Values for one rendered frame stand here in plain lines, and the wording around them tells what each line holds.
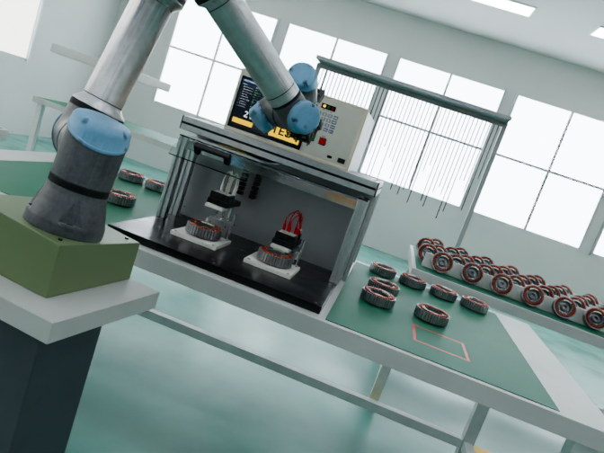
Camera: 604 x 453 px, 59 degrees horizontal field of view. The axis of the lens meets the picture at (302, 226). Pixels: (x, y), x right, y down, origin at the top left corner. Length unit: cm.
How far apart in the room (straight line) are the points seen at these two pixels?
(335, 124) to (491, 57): 659
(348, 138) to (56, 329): 108
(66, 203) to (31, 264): 13
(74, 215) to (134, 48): 37
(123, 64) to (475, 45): 727
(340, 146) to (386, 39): 654
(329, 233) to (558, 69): 676
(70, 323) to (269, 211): 103
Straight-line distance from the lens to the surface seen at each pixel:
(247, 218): 193
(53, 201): 110
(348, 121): 174
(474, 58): 821
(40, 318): 101
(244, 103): 181
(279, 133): 177
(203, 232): 166
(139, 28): 123
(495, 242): 816
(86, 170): 108
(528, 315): 284
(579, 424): 152
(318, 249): 188
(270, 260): 160
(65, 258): 107
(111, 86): 122
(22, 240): 110
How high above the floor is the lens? 116
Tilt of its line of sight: 9 degrees down
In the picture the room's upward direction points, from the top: 19 degrees clockwise
